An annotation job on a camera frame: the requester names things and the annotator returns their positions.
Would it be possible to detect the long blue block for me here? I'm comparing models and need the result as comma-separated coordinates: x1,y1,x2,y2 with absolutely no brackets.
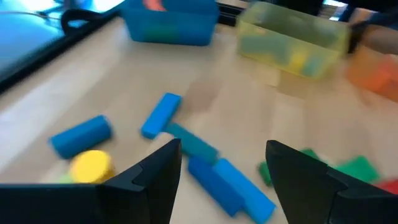
239,34,294,66

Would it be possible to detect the yellow cylinder block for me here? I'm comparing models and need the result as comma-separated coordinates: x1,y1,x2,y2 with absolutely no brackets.
68,149,115,184

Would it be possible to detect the pink red cylinder block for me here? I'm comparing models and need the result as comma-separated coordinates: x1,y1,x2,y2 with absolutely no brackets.
142,0,169,12

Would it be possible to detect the red arch block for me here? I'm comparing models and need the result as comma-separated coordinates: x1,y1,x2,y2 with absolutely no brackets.
375,178,398,196

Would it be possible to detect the blue cylinder block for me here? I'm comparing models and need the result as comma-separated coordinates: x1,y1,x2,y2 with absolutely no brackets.
49,114,113,160

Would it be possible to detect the green rectangular block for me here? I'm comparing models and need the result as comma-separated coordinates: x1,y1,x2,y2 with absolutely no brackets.
257,147,323,188

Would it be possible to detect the yellow rectangular block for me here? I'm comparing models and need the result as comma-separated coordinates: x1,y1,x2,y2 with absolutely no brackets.
287,49,308,75

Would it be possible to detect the teal plastic bin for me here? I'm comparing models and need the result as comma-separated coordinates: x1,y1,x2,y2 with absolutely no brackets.
119,0,220,47

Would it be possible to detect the orange translucent plastic bin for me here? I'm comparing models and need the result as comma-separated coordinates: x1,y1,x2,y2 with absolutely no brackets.
346,46,398,103

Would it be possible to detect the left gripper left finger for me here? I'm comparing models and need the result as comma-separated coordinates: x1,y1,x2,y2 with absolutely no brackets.
0,138,183,224

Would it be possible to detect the dark blue rectangular block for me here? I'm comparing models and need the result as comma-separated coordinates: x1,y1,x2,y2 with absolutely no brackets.
187,154,247,218

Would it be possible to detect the yellow translucent plastic bin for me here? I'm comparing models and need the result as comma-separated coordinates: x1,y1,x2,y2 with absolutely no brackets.
235,1,351,80

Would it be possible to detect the small green block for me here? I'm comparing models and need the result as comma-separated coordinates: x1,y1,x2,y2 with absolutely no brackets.
334,154,382,184

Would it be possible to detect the teal rectangular block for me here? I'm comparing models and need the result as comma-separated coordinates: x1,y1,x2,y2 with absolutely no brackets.
163,122,220,166

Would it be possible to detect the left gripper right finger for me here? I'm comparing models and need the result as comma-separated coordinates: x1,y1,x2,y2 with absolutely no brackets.
265,139,398,224

